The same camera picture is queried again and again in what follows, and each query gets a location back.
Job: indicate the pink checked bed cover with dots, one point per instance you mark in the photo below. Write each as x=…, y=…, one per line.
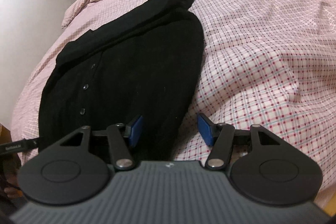
x=270, y=62

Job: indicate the person's left hand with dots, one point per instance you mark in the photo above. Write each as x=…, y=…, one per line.
x=10, y=191

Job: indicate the black knit cardigan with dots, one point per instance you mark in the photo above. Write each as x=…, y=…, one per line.
x=147, y=62

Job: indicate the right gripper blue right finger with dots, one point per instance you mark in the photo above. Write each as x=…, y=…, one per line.
x=220, y=138

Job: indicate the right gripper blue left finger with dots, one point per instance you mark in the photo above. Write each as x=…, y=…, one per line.
x=122, y=139

